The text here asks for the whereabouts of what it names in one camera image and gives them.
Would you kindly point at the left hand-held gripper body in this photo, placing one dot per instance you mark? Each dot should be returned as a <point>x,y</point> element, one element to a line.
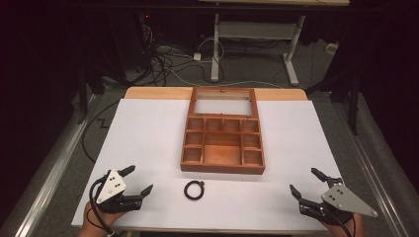
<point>113,194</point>

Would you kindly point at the white power adapter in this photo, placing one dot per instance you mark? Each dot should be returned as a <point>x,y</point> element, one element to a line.
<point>197,56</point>

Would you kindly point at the black metal stand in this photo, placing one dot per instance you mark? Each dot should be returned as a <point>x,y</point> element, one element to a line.
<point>352,92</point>
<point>84,95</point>

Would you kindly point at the white table mat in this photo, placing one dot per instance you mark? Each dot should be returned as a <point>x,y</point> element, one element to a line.
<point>148,148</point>

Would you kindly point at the white metal desk frame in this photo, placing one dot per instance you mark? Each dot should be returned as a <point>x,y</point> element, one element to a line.
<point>217,49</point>

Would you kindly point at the person's right hand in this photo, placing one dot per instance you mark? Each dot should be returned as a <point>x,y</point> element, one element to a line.
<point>346,227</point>

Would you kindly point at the wooden compartment box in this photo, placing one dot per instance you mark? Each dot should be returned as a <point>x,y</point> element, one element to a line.
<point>222,158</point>

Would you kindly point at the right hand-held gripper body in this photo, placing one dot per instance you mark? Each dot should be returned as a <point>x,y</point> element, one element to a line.
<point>336,203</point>

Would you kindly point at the person's left hand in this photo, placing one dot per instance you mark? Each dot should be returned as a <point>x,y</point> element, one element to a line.
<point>100,220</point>

